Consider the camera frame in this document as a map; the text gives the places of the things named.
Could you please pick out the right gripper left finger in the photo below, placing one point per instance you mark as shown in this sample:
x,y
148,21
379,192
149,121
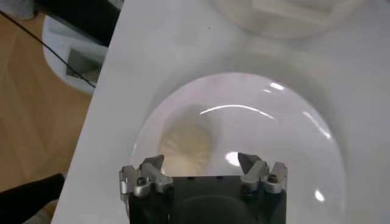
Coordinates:
x,y
152,175

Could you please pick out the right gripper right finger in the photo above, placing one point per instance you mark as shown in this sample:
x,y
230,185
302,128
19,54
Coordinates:
x,y
257,173

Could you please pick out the white round plate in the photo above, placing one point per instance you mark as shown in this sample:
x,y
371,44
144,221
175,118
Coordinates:
x,y
274,128

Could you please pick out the white steamed baozi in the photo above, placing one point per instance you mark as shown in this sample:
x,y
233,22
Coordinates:
x,y
186,146

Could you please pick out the white electric cooker pot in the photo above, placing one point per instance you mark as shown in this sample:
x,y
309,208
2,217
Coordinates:
x,y
286,15

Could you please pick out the white robot base shell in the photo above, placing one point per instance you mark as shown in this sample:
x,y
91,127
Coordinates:
x,y
58,42

